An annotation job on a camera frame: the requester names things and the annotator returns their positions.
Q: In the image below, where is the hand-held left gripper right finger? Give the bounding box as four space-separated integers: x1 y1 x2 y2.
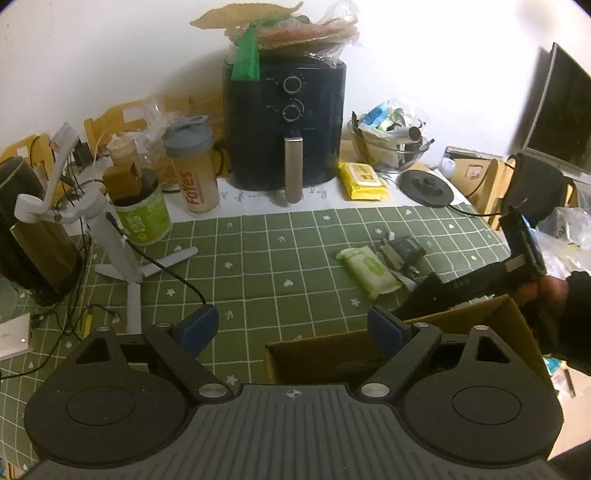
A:
359 305 525 401

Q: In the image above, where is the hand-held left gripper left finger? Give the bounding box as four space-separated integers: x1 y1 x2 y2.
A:
76 305 234 403

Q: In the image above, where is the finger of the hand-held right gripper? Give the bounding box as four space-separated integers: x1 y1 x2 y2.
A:
399 273 444 320

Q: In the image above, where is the green wet wipes pack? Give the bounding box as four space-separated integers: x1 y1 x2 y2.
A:
336 246 403 303

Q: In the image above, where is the cardboard box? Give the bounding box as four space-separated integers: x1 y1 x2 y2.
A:
264 295 555 393

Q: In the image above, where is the person's right hand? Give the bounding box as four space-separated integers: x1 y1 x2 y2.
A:
519 277 571 319

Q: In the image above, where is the black charger plug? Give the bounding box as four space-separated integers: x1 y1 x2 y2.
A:
381 235 428 278

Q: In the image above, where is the green grid tablecloth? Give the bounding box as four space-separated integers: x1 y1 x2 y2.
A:
0 185 513 472

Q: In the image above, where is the clear plastic bag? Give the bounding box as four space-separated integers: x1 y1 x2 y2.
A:
531 208 591 278

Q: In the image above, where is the black kettle base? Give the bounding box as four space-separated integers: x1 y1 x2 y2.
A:
398 168 455 208

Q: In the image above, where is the labelled cardboard parcel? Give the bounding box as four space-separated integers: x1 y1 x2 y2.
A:
443 145 499 195

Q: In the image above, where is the white phone gimbal tripod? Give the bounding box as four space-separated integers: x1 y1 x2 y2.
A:
14 122 199 335

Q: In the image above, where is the green label jar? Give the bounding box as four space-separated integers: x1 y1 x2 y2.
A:
111 168 172 245

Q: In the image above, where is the yellow wet wipes pack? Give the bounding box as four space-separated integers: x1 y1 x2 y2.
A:
337 161 390 201

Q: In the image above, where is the shaker bottle with grey lid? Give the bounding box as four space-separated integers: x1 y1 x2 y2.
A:
164 115 220 215

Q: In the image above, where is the glass bowl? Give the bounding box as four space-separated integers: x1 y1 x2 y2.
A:
347 104 435 174

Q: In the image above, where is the small brown box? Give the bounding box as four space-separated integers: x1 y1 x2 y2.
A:
102 161 145 199

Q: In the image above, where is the white power bank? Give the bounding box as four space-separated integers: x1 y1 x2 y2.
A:
0 314 33 361

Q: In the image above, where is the blue green packet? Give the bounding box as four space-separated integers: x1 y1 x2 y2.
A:
360 102 398 130

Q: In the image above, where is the dark monitor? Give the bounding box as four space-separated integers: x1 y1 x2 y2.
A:
522 41 591 174

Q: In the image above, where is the beige cap bottle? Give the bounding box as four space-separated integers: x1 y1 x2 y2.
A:
107 137 139 169

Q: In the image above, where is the dark blue air fryer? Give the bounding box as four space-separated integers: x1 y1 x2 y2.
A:
223 51 348 204

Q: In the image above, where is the crumpled clear snack bag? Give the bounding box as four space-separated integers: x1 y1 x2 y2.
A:
139 90 195 139

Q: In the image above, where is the black electric kettle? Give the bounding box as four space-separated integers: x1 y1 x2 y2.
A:
0 157 81 305

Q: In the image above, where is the green plastic strip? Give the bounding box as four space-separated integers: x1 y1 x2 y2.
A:
231 23 262 81

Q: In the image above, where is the bagged flatbread stack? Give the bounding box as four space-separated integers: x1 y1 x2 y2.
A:
191 0 361 61

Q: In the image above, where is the black gimbal cable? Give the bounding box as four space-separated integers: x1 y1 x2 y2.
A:
106 212 218 315

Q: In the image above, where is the black kettle base cable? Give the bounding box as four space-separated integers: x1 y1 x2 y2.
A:
443 203 502 219

